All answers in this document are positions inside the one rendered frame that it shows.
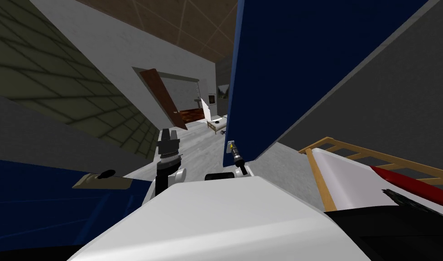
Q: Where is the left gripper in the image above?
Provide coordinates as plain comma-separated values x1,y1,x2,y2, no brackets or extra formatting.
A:
156,128,181,158

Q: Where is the brown door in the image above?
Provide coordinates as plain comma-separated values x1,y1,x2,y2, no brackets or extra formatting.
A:
139,68,188,131

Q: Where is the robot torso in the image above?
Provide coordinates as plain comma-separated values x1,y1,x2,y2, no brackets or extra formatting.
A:
67,173,371,261

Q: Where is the dark blue door leaf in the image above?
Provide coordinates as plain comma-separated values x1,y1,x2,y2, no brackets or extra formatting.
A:
0,157,154,254
223,0,429,168

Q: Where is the wooden bed with white mattress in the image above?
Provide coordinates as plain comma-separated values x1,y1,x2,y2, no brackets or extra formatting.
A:
298,136,443,220

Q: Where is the tan and black door handle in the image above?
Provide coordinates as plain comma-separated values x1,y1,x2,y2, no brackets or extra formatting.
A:
72,169,134,190

